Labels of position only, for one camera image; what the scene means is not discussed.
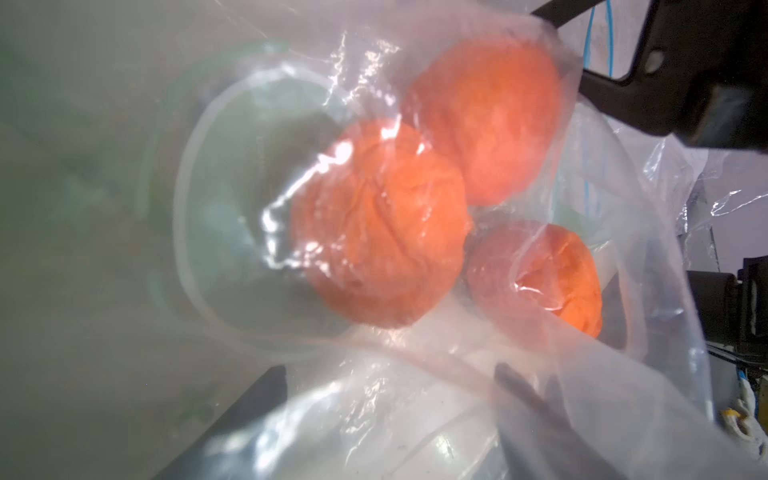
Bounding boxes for blue zip clear bag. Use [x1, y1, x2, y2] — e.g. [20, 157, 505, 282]
[577, 0, 618, 78]

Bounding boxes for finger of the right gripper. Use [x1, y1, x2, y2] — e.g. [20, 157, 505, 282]
[530, 0, 691, 139]

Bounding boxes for green zip bag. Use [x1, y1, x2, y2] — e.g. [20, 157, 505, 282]
[1, 1, 767, 479]

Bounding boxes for oranges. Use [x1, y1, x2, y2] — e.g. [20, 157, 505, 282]
[291, 36, 602, 337]

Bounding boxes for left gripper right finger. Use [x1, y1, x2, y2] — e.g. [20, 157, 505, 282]
[493, 363, 624, 479]

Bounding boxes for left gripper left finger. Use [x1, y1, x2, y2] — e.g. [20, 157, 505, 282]
[154, 365, 288, 479]

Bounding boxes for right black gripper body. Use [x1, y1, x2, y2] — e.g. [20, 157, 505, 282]
[630, 0, 767, 150]

